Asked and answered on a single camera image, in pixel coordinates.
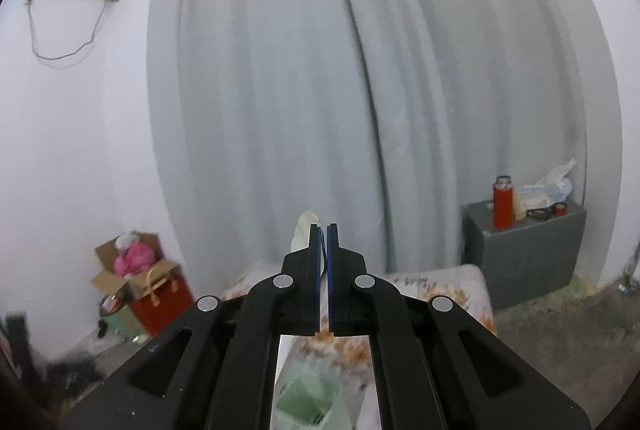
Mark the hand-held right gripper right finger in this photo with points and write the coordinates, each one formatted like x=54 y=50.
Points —
x=331 y=280

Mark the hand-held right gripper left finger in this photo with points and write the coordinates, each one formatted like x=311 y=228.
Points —
x=317 y=270

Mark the cream plastic spoon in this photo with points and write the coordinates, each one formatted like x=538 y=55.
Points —
x=304 y=230

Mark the green plastic utensil holder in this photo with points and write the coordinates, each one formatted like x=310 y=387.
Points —
x=300 y=400

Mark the floral plaid bedsheet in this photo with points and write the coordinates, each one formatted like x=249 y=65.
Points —
x=440 y=285

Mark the red gift bag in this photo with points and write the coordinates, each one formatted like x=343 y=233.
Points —
x=162 y=305

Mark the pink plastic bag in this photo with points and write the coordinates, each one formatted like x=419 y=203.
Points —
x=132 y=257

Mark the red thermos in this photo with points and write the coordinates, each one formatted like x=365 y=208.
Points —
x=502 y=207

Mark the grey curtain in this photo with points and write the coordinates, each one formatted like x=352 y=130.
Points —
x=300 y=84

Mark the grey cabinet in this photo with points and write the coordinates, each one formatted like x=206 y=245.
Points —
x=520 y=255

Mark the beige packet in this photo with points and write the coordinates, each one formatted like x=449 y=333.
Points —
x=520 y=206

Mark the cardboard box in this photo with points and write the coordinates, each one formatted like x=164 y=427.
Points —
x=112 y=272

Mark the white plastic bag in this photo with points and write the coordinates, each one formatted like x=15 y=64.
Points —
x=555 y=182

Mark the black furniture piece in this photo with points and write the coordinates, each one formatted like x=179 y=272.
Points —
x=17 y=340

